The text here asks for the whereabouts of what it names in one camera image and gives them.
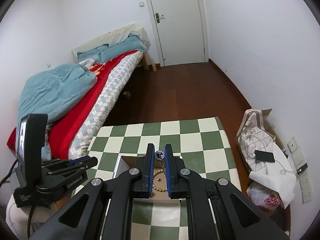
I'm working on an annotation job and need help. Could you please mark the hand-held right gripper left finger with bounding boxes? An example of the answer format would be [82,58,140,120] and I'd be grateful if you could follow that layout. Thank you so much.
[30,143,154,240]

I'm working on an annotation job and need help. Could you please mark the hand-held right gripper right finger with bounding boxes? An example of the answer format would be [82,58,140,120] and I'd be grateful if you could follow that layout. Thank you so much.
[164,143,290,240]

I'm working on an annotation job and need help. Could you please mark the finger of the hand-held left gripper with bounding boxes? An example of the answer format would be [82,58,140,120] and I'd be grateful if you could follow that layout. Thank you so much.
[41,156,91,172]
[50,157,98,179]

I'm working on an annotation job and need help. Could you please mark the white cardboard box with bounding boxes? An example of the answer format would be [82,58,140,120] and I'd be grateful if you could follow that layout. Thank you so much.
[114,155,184,202]

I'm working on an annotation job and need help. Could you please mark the wooden bead bracelet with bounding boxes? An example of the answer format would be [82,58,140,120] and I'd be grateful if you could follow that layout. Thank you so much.
[151,169,168,192]

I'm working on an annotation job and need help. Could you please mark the silver necklace with round pendant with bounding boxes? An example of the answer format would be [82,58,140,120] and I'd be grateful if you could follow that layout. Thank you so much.
[154,151,167,179]

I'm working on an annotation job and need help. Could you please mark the green white checkered table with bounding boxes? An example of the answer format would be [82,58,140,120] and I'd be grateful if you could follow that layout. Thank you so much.
[86,116,242,240]

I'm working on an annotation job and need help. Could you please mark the bed with blue blanket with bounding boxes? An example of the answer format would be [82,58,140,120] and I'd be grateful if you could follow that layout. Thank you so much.
[6,51,138,159]

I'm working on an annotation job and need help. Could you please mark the white cushion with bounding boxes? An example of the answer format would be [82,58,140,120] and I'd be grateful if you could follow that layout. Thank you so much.
[5,195,59,240]

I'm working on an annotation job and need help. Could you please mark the white red plastic bag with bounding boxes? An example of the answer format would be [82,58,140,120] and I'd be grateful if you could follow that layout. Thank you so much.
[246,181,283,210]

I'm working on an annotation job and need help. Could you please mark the large teal blanket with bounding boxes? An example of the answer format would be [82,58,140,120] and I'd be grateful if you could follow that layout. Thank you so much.
[17,64,97,160]

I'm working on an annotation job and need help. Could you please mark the black smartphone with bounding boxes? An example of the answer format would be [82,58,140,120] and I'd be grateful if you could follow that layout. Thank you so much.
[254,150,275,163]

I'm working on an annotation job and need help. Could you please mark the grey checkered mattress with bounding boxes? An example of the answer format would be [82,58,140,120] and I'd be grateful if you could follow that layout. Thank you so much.
[69,52,144,159]

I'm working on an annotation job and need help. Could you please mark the white quilted bag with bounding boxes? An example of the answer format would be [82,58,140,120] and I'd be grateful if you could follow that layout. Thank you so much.
[236,108,277,173]

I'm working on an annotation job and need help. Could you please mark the pale small pillow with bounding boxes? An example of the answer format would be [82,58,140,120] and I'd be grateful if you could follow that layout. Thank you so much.
[79,59,97,72]

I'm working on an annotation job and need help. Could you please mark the teal pillow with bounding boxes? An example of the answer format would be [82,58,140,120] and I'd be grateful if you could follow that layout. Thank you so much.
[77,45,109,62]

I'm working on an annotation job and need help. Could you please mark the small teal blanket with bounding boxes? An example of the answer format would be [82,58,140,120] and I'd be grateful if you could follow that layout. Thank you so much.
[101,31,148,62]

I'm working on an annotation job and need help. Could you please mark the beige bed headboard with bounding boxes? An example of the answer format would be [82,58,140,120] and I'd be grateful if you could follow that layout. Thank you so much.
[72,22,150,63]

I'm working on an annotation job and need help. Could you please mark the white door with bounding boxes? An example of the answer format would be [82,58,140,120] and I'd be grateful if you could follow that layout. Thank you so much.
[141,0,209,68]

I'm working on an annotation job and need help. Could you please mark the black cable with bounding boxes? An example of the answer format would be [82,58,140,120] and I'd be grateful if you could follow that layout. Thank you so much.
[0,164,36,239]

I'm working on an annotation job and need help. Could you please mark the white charging cable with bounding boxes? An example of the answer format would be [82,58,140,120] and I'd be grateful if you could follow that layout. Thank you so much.
[274,159,299,175]

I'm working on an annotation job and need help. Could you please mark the white wall socket strip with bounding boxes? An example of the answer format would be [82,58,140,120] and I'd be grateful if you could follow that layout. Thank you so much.
[287,136,313,204]

